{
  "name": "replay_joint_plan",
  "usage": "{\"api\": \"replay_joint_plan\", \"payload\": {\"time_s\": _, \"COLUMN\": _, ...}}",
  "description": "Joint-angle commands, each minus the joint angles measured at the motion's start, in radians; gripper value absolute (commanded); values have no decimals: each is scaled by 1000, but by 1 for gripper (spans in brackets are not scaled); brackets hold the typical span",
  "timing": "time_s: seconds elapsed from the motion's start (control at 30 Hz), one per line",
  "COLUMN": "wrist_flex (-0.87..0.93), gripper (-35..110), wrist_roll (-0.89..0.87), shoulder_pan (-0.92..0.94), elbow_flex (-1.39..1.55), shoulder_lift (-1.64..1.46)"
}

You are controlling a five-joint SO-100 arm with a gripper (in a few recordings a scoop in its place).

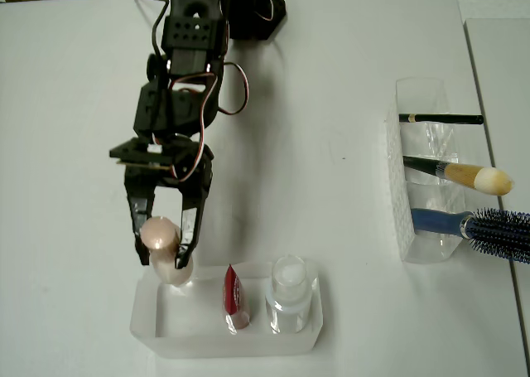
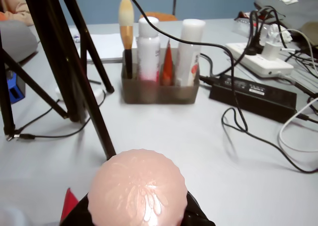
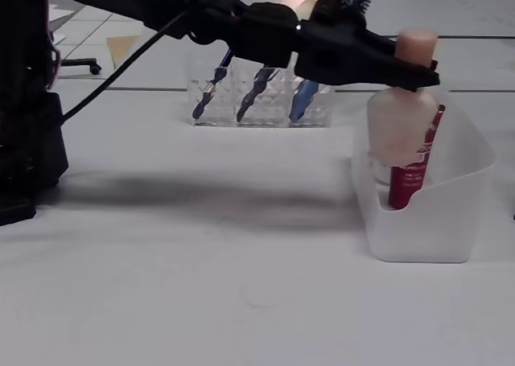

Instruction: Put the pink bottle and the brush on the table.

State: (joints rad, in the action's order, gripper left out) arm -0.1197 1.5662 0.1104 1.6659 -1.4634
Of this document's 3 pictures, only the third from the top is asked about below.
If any blue round hairbrush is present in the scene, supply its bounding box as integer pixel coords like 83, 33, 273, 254
288, 0, 383, 122

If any thin dark blue brush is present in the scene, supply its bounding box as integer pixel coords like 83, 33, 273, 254
192, 47, 235, 121

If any black wheeled stand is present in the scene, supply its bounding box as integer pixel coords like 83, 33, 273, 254
60, 58, 101, 76

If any translucent white plastic bin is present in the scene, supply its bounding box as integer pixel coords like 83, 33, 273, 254
352, 82, 498, 265

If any makeup brush with tan bristles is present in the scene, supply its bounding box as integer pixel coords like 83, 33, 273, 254
236, 0, 319, 122

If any black camera cable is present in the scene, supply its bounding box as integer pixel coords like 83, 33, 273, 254
62, 0, 250, 121

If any pink cosmetic bottle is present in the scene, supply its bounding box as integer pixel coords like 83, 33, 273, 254
366, 28, 439, 168

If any brown cardboard piece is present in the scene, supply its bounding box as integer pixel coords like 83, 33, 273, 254
106, 35, 141, 70

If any red hand cream tube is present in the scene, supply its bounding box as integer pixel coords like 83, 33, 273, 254
388, 104, 447, 211

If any clear acrylic organizer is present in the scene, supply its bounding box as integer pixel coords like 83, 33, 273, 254
185, 54, 338, 128

